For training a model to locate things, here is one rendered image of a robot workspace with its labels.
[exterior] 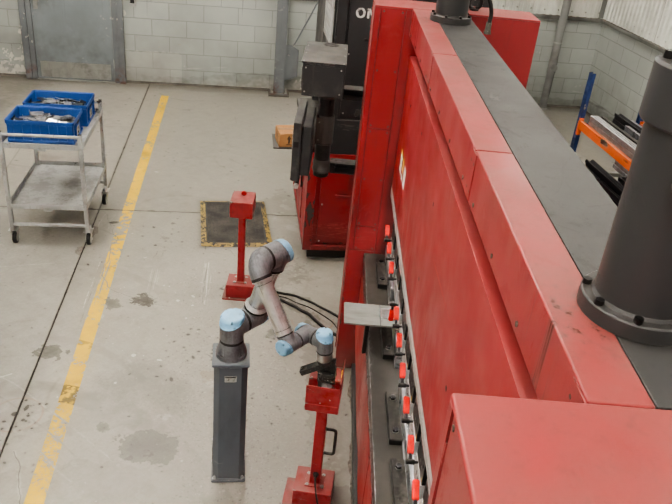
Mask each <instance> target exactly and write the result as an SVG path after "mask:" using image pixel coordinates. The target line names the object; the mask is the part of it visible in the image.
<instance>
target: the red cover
mask: <svg viewBox="0 0 672 504"><path fill-rule="evenodd" d="M431 12H432V10H422V9H413V10H412V17H411V24H410V31H409V37H410V39H411V42H412V45H413V48H414V50H415V53H416V56H417V59H418V62H419V65H420V67H421V70H422V73H423V76H424V79H425V81H426V85H427V88H428V90H429V93H430V96H431V98H432V101H433V104H434V107H435V110H436V113H437V115H438V118H439V121H440V124H441V127H442V129H443V132H444V135H445V138H446V141H447V144H448V146H449V149H450V152H451V155H452V158H453V160H454V163H455V166H456V169H457V172H458V175H459V177H460V180H461V183H462V186H463V189H464V192H465V195H466V198H467V201H468V203H469V205H470V208H471V211H472V214H473V217H474V220H475V222H476V225H477V228H478V231H479V234H480V237H481V239H482V242H483V245H484V248H485V251H486V253H487V256H488V259H489V262H490V265H491V268H492V270H493V273H494V276H495V279H496V282H497V284H498V287H499V290H500V293H501V296H502V299H503V301H504V304H505V307H506V310H507V313H508V315H509V318H510V321H511V324H512V327H513V330H514V332H515V335H516V338H517V341H518V344H519V346H520V349H521V352H522V355H523V358H524V361H525V363H526V366H527V369H528V372H529V375H530V378H531V380H532V383H533V386H534V389H535V392H536V394H537V397H538V400H547V401H560V402H572V403H585V404H597V405H610V406H622V407H635V408H647V409H655V406H654V404H653V402H652V400H651V399H650V397H649V395H648V393H647V391H646V390H645V388H644V386H643V384H642V383H641V381H640V379H639V377H638V375H637V374H636V372H635V370H634V368H633V367H632V365H631V363H630V361H629V359H628V358H627V356H626V354H625V352H624V351H623V349H622V347H621V345H620V343H619V342H618V340H617V338H616V336H615V335H614V334H613V333H611V332H608V331H607V330H605V329H603V328H601V327H600V326H598V325H597V324H595V323H594V322H593V321H591V320H590V319H589V318H588V317H587V316H586V315H585V314H584V313H583V312H582V311H581V309H580V308H579V306H578V303H577V293H578V290H579V286H580V283H581V281H582V279H583V278H582V276H581V274H580V272H579V271H578V269H577V267H576V265H575V264H574V262H573V260H572V258H571V256H570V255H569V253H568V251H567V249H566V248H565V246H564V244H563V242H562V241H561V239H560V237H559V235H558V233H557V232H556V230H555V228H554V226H553V225H552V223H551V221H550V219H549V217H548V216H547V214H546V212H545V210H544V209H543V207H542V205H541V203H540V201H539V200H538V198H537V196H536V194H535V193H534V191H533V189H532V187H531V185H530V184H529V182H528V180H527V178H526V177H525V175H524V173H523V171H522V169H521V168H520V166H519V164H518V162H517V161H516V159H515V157H514V155H513V154H512V152H511V150H510V148H509V146H508V145H507V143H506V141H505V139H504V138H503V136H502V134H501V132H500V130H499V129H498V127H497V125H496V123H495V122H494V120H493V118H492V116H491V114H490V113H489V111H488V109H487V107H486V106H485V104H484V102H483V100H482V98H481V97H480V95H479V93H478V91H477V90H476V88H475V86H474V84H473V82H472V81H471V79H470V77H469V75H468V74H467V72H466V70H465V68H464V67H463V65H462V63H461V61H460V59H459V58H458V56H457V54H456V52H455V51H454V49H453V47H452V45H451V43H450V42H449V40H448V38H447V36H446V35H445V33H444V31H443V29H442V27H441V26H440V24H439V23H437V22H434V21H431V20H430V13H431Z"/></svg>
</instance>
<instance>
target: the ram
mask: <svg viewBox="0 0 672 504"><path fill-rule="evenodd" d="M402 151H403V159H404V167H406V176H405V182H404V189H403V188H402V181H403V174H404V168H403V173H402V167H401V173H402V181H401V174H400V171H399V167H400V160H401V153H402ZM392 191H393V198H394V206H395V213H396V220H397V227H398V235H399V242H400V249H401V256H402V264H403V271H404V278H405V285H406V293H407V300H408V307H409V314H410V322H411V329H412V336H413V343H414V351H415V358H416V365H417V372H418V379H419V387H420V394H421V401H422V408H423V416H424V423H425V430H426V437H427V445H428V452H429V459H430V466H431V474H432V480H433V476H434V471H435V466H436V462H437V457H438V452H439V448H440V443H441V438H442V434H443V429H444V424H445V420H446V415H447V410H448V406H449V401H450V397H451V395H452V394H453V393H460V394H472V395H485V396H497V397H510V398H522V399H535V400H538V397H537V394H536V392H535V389H534V386H533V383H532V380H531V378H530V375H529V372H528V369H527V366H526V363H525V361H524V358H523V355H522V352H521V349H520V346H519V344H518V341H517V338H516V335H515V332H514V330H513V327H512V324H511V321H510V318H509V315H508V313H507V310H506V307H505V304H504V301H503V299H502V296H501V293H500V290H499V287H498V284H497V282H496V279H495V276H494V273H493V270H492V268H491V265H490V262H489V259H488V256H487V253H486V251H485V248H484V245H483V242H482V239H481V237H480V234H479V231H478V228H477V225H476V222H475V220H474V217H473V214H472V211H471V208H470V205H469V203H468V201H467V198H466V195H465V192H464V189H463V186H462V183H461V180H460V177H459V175H458V172H457V169H456V166H455V163H454V160H453V158H452V155H451V152H450V149H449V146H448V144H447V141H446V138H445V135H444V132H443V129H442V127H441V124H440V121H439V118H438V115H437V113H436V110H435V107H434V104H433V101H432V98H431V96H430V93H429V90H428V88H427V85H426V81H425V79H424V76H423V73H422V70H421V67H420V65H419V62H418V59H417V57H416V56H410V59H409V66H408V73H407V81H406V88H405V95H404V102H403V109H402V117H401V124H400V131H399V138H398V145H397V152H396V160H395V167H394V174H393V181H392ZM391 203H392V211H393V218H394V226H395V234H396V241H397V249H398V257H399V264H400V272H401V280H402V287H403V295H404V303H405V310H406V318H407V326H408V333H409V341H410V349H411V356H412V364H413V372H414V379H415V387H416V395H417V402H418V410H419V418H420V425H421V433H422V441H423V448H424V456H425V464H426V471H427V479H428V487H429V494H430V490H431V486H430V478H429V471H428V463H427V456H426V448H425V441H424V434H423V426H422V419H421V411H420V404H419V396H418V389H417V381H416V374H415V366H414V359H413V351H412V344H411V336H410V329H409V321H408V314H407V306H406V299H405V291H404V284H403V276H402V269H401V262H400V254H399V247H398V239H397V232H396V224H395V217H394V209H393V202H392V194H391Z"/></svg>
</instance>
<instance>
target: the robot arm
mask: <svg viewBox="0 0 672 504"><path fill-rule="evenodd" d="M293 258H294V251H293V249H292V246H291V245H290V244H289V243H288V242H287V241H286V240H284V239H278V240H274V241H273V242H270V243H268V244H266V245H263V246H261V247H258V248H256V249H255V250H254V251H253V252H252V253H251V255H250V258H249V262H248V271H249V276H250V279H251V282H252V284H254V285H255V286H254V289H253V291H252V294H251V297H249V298H247V300H246V301H245V304H244V306H243V307H242V308H241V309H238V308H234V309H232V308H230V309H227V310H225V311H224V312H223V313H222V314H221V316H220V321H219V326H220V334H219V343H218V345H217V347H216V357H217V359H218V360H220V361H221V362H224V363H230V364H232V363H238V362H241V361H243V360H244V359H245V358H246V356H247V348H246V346H245V343H244V334H245V333H246V332H248V331H250V330H252V329H254V328H256V327H257V326H259V325H262V324H264V323H265V322H266V321H267V320H268V319H269V320H270V322H271V324H272V327H273V329H274V332H275V334H276V337H277V339H278V341H277V342H276V344H275V349H276V351H277V353H278V354H279V355H281V356H287V355H289V354H292V353H293V352H294V351H296V350H298V349H299V348H301V347H303V346H304V345H306V344H308V343H309V344H311V345H313V346H316V358H317V361H316V362H313V363H310V364H307V365H304V366H301V367H300V371H299V372H300V374H301V376H303V375H306V374H309V373H312V372H315V371H317V373H318V375H317V382H318V387H324V388H332V385H335V379H336V376H337V367H336V358H333V332H332V330H331V329H329V328H325V327H323V328H319V329H317V328H314V327H312V326H311V325H309V324H306V323H303V322H302V323H299V324H298V326H296V328H295V330H294V332H293V331H292V328H291V326H290V323H289V321H288V318H287V316H286V314H285V311H284V309H283V306H282V304H281V301H280V299H279V296H278V294H277V292H276V289H275V287H274V285H275V282H276V280H277V277H278V275H279V274H281V273H282V272H283V271H284V268H285V266H286V264H287V263H288V262H291V261H292V260H293Z"/></svg>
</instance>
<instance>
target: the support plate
mask: <svg viewBox="0 0 672 504"><path fill-rule="evenodd" d="M344 324H349V325H362V326H374V327H386V328H393V327H392V324H395V321H394V319H393V321H389V320H388V319H386V318H381V325H380V313H379V305H373V304H361V303H349V302H344Z"/></svg>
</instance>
